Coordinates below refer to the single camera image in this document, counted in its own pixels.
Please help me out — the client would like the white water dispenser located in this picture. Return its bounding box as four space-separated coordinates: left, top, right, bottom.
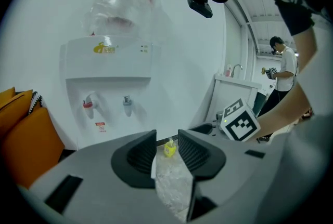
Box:
59 34 162 151

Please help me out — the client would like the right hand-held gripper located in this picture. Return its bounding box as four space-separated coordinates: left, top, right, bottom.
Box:
188 98 261 142

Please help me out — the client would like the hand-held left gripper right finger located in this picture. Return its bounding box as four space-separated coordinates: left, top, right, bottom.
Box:
178 129 287 222

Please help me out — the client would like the black head-mounted camera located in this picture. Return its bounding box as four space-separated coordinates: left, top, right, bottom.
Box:
186 0 213 19

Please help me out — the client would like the yellow plastic bottle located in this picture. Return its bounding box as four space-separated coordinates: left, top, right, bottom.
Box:
163 139 176 158

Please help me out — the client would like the orange sofa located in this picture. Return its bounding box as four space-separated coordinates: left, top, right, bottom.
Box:
0 107 66 190

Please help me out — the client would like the white sink cabinet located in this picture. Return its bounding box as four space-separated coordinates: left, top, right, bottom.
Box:
205 73 262 127

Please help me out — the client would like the metal faucet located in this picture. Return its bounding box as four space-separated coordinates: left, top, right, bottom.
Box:
230 63 243 78

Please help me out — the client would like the person's right forearm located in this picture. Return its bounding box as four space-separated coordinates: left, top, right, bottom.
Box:
256 72 317 140

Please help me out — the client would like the square orange cushion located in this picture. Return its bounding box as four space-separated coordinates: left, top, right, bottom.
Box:
0 86 16 109

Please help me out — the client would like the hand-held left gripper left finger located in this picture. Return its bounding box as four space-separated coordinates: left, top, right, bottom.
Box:
31 129 172 222

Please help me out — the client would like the long orange cushion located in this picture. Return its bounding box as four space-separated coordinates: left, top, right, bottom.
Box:
0 89 34 135

